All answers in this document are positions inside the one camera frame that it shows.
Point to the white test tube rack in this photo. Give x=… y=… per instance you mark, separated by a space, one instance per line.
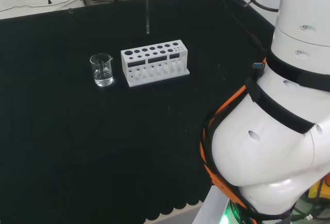
x=154 y=67

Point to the clear glass beaker with water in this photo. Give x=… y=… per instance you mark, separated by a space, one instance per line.
x=103 y=74

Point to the yellow stop button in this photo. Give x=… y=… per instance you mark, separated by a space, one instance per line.
x=314 y=190

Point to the blue usb plug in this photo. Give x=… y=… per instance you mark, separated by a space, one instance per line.
x=258 y=65

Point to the grey base plate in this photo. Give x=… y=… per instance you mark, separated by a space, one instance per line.
x=208 y=208

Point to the black bench cloth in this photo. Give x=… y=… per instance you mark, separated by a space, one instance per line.
x=103 y=131

